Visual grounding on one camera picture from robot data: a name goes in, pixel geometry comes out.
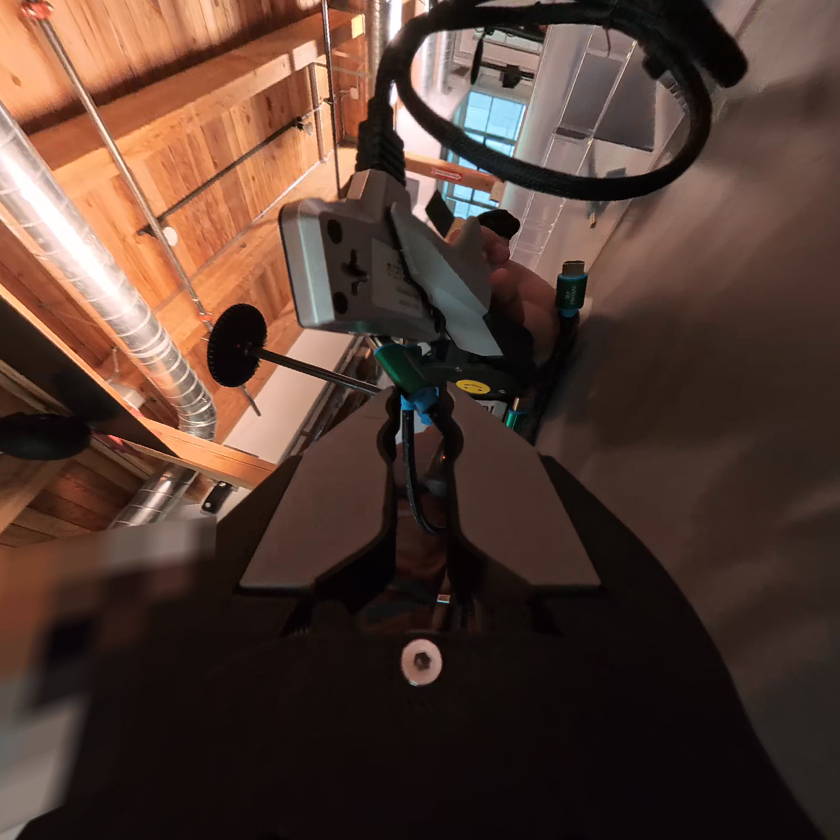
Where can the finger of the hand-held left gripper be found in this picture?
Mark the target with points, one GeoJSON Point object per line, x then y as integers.
{"type": "Point", "coordinates": [446, 282]}

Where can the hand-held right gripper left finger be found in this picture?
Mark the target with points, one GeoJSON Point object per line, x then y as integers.
{"type": "Point", "coordinates": [321, 512]}

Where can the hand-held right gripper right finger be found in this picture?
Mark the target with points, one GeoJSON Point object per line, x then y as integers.
{"type": "Point", "coordinates": [518, 518]}

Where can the black silver HDMI switch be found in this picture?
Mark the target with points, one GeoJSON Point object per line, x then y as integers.
{"type": "Point", "coordinates": [328, 275]}

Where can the person's left hand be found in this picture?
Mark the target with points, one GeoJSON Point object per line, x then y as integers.
{"type": "Point", "coordinates": [525, 302]}

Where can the glass window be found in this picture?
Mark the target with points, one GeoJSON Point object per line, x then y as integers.
{"type": "Point", "coordinates": [489, 131]}

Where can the black ceiling pipe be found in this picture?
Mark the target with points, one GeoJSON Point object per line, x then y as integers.
{"type": "Point", "coordinates": [223, 177]}

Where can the silver conduit pipe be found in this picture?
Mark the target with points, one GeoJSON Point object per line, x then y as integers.
{"type": "Point", "coordinates": [120, 157]}

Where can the silver ventilation duct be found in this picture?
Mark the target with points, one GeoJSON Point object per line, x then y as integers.
{"type": "Point", "coordinates": [98, 275]}

